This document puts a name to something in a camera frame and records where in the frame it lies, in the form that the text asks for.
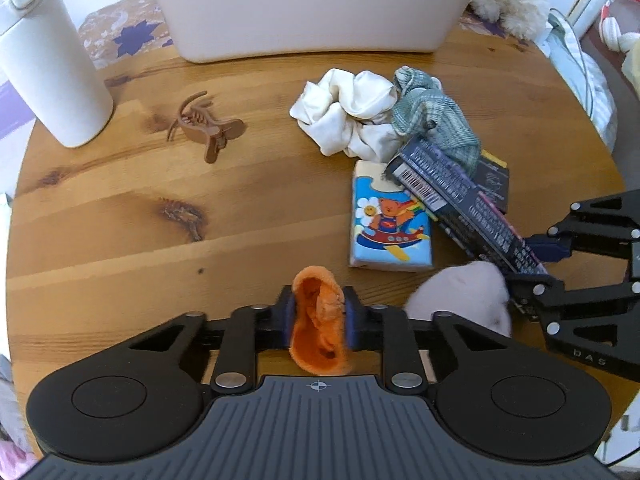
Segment cream satin scrunchie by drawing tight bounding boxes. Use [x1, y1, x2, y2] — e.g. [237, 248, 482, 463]
[290, 68, 401, 162]

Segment brown thin hair claw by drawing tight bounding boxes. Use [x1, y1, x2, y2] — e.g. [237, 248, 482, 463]
[166, 91, 246, 164]

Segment white thermos bottle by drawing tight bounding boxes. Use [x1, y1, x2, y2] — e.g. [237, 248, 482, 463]
[1, 0, 114, 148]

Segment small black card box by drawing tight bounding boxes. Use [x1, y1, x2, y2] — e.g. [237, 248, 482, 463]
[473, 150, 510, 214]

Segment light striped clothes pile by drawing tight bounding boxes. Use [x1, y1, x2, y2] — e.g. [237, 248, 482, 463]
[538, 9, 618, 153]

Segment green plaid scrunchie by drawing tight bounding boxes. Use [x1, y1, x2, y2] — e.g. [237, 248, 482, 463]
[392, 66, 482, 177]

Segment floral brown table mat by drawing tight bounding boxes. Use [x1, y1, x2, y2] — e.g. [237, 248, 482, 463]
[78, 0, 174, 70]

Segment orange small sock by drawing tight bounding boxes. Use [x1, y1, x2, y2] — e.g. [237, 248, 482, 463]
[288, 266, 352, 376]

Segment pink sock ball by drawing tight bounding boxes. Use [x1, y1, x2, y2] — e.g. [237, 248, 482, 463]
[405, 261, 511, 337]

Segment long black box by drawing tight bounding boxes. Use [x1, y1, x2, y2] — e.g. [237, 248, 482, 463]
[385, 136, 547, 275]

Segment cartoon tissue pack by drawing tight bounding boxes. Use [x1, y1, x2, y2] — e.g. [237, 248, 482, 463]
[349, 160, 432, 272]

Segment beige plastic storage bin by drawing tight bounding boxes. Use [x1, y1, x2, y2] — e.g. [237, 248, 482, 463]
[156, 0, 471, 63]

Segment red white headphones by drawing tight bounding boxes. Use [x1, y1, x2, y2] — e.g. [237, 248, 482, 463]
[598, 0, 640, 54]

